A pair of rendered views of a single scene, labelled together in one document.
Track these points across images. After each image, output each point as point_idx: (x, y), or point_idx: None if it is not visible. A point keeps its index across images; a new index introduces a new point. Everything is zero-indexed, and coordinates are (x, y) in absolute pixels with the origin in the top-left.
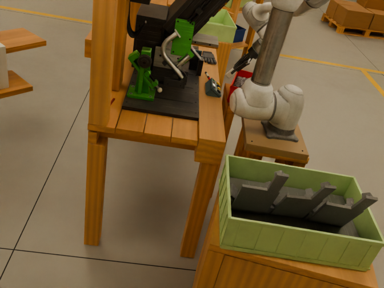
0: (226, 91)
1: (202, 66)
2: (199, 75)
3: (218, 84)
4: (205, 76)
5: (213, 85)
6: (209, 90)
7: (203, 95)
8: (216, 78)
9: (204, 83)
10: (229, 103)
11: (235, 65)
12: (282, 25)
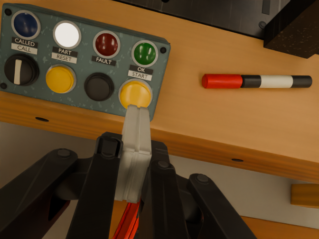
0: (247, 216)
1: (302, 11)
2: (264, 41)
3: (121, 92)
4: (269, 74)
5: (55, 27)
6: (19, 3)
7: (23, 0)
8: (260, 135)
9: (183, 48)
10: (118, 203)
11: (157, 178)
12: None
